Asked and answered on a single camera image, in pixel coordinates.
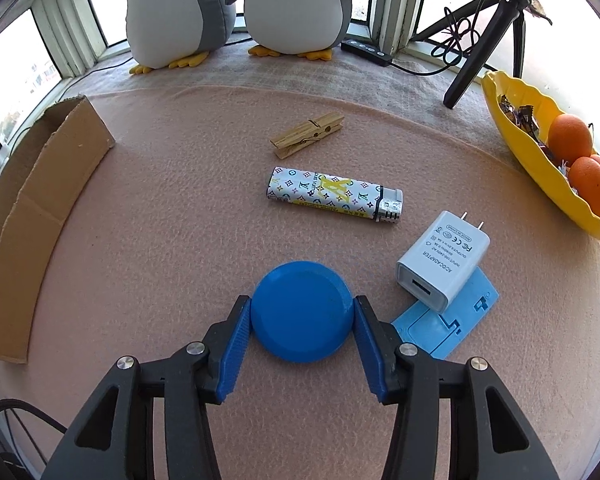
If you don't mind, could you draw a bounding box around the wooden clothespin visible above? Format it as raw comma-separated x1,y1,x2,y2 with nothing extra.
270,111,345,161

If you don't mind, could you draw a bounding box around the pile of wrapped candies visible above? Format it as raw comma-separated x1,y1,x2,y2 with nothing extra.
497,94,548,148

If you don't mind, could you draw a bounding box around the black tripod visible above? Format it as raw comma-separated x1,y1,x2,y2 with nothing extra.
410,0,536,109

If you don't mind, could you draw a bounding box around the large penguin plush toy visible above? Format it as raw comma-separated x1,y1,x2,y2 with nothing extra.
126,0,241,76

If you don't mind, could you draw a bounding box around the white plug adapter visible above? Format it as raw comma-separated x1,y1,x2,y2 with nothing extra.
396,210,492,315

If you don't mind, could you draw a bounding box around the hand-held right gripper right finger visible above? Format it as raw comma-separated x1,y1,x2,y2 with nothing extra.
354,295,561,480

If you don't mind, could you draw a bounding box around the black remote power strip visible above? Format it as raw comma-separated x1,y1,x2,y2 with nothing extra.
340,38,393,67

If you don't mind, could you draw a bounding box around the white patterned lighter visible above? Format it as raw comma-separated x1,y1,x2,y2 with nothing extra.
266,166,404,225

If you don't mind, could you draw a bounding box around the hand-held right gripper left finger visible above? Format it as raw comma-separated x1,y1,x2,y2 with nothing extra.
40,295,253,480

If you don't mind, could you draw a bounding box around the small penguin plush toy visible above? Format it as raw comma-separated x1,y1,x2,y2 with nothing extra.
225,0,379,62

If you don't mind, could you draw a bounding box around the black coiled cable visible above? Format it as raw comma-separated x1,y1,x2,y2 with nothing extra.
432,7,481,58

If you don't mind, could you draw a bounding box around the blue round disc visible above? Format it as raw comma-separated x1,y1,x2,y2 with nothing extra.
249,261,353,365

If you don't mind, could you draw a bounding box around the cardboard box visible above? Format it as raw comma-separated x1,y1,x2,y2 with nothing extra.
0,95,117,363

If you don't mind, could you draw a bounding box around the yellow bowl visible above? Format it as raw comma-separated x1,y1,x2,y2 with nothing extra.
481,70,600,242

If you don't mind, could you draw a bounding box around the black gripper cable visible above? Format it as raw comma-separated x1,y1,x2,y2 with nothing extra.
0,399,68,480

